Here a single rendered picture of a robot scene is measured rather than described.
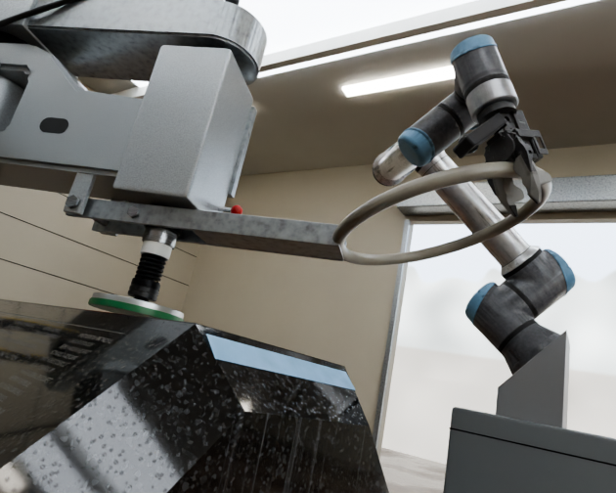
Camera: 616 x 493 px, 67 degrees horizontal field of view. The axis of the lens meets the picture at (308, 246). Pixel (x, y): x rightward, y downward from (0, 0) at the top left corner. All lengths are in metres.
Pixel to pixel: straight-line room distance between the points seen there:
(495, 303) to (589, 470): 0.51
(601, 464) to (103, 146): 1.43
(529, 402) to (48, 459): 1.25
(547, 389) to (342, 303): 4.92
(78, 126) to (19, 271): 5.23
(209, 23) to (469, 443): 1.31
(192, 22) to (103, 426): 1.09
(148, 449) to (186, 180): 0.72
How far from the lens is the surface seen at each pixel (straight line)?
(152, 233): 1.19
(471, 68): 1.03
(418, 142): 1.08
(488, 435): 1.44
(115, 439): 0.53
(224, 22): 1.37
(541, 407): 1.50
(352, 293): 6.23
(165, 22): 1.43
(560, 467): 1.42
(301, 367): 0.73
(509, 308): 1.60
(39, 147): 1.40
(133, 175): 1.19
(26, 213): 6.55
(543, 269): 1.64
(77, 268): 6.86
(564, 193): 5.67
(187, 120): 1.20
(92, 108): 1.37
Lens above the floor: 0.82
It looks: 16 degrees up
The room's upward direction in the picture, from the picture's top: 12 degrees clockwise
